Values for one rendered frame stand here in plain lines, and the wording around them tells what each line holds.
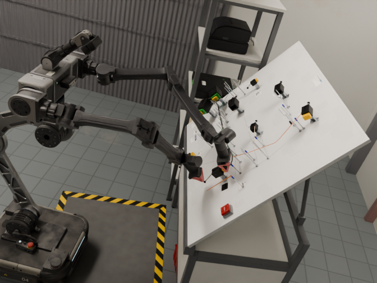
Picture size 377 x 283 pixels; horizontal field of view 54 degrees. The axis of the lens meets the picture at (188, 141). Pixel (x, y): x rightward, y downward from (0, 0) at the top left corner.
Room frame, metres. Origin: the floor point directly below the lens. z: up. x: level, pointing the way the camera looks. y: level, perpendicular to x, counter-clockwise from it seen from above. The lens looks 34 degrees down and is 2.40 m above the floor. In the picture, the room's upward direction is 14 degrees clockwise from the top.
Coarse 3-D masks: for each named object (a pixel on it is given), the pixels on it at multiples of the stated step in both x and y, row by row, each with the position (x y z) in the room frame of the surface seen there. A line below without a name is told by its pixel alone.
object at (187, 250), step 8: (184, 136) 2.38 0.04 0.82; (184, 144) 2.28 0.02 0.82; (184, 168) 2.00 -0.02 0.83; (184, 176) 1.91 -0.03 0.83; (184, 184) 1.83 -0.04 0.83; (184, 192) 1.76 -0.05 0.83; (184, 200) 1.69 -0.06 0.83; (184, 208) 1.62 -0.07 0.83; (184, 216) 1.56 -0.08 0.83; (184, 224) 1.49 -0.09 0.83; (184, 232) 1.43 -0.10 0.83; (184, 240) 1.38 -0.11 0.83; (184, 248) 1.33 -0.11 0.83; (192, 248) 1.32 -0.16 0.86
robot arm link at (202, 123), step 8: (176, 80) 1.87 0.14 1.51; (176, 88) 1.85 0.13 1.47; (176, 96) 1.84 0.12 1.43; (184, 96) 1.82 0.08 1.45; (184, 104) 1.78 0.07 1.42; (192, 104) 1.78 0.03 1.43; (192, 112) 1.74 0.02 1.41; (200, 112) 1.75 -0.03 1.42; (192, 120) 1.74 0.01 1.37; (200, 120) 1.70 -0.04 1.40; (200, 128) 1.67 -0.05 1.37; (208, 128) 1.66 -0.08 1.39; (208, 136) 1.63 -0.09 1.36
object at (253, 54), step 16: (208, 0) 3.08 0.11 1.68; (224, 0) 2.54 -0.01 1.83; (240, 0) 2.54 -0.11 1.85; (256, 0) 2.66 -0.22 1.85; (272, 0) 2.78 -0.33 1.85; (208, 16) 2.54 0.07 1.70; (256, 16) 3.15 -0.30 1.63; (208, 32) 2.53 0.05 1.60; (272, 32) 2.59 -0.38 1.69; (208, 48) 2.62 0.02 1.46; (256, 48) 2.87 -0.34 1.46; (192, 64) 3.07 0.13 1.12; (240, 64) 2.57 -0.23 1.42; (256, 64) 2.59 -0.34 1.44; (240, 80) 3.13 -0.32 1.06; (192, 96) 2.53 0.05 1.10; (176, 128) 3.07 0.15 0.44; (176, 176) 2.60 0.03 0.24
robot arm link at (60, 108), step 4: (60, 104) 1.39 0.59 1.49; (56, 108) 1.38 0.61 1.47; (60, 108) 1.38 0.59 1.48; (64, 108) 1.38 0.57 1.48; (68, 108) 1.39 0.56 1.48; (72, 108) 1.40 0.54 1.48; (56, 112) 1.36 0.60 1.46; (60, 112) 1.36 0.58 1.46; (64, 112) 1.38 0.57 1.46; (68, 112) 1.38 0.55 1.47; (72, 112) 1.39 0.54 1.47; (56, 116) 1.37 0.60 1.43; (60, 116) 1.36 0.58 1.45; (64, 116) 1.36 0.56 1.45; (68, 116) 1.37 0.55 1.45; (72, 116) 1.38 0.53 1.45
